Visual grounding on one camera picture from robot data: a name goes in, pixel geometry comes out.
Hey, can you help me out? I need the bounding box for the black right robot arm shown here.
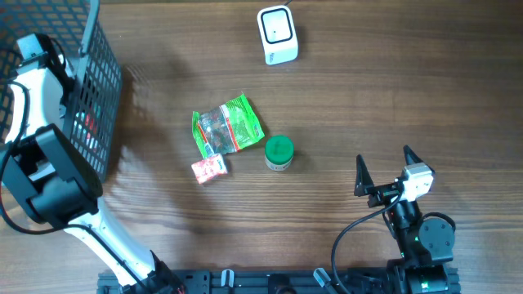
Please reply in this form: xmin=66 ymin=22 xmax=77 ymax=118
xmin=355 ymin=145 xmax=456 ymax=293

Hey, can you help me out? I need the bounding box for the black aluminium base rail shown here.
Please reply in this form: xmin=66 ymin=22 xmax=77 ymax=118
xmin=96 ymin=267 xmax=462 ymax=294

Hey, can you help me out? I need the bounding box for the green candy bag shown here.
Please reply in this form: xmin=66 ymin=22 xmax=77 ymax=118
xmin=191 ymin=93 xmax=265 ymax=159

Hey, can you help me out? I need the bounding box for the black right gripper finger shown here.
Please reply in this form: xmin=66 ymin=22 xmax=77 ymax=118
xmin=355 ymin=154 xmax=374 ymax=190
xmin=403 ymin=145 xmax=435 ymax=174

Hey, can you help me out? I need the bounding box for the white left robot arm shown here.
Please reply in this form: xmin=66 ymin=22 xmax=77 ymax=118
xmin=1 ymin=33 xmax=186 ymax=293

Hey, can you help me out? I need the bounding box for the red small snack pack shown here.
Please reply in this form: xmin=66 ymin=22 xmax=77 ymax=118
xmin=191 ymin=154 xmax=228 ymax=185

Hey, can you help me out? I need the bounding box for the green lidded jar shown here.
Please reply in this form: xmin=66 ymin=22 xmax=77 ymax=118
xmin=265 ymin=135 xmax=294 ymax=172

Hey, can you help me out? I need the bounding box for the black mesh basket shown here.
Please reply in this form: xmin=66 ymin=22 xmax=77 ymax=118
xmin=1 ymin=0 xmax=123 ymax=180

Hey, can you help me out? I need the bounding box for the white barcode scanner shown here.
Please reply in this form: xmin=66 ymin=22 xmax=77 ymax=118
xmin=257 ymin=5 xmax=299 ymax=65

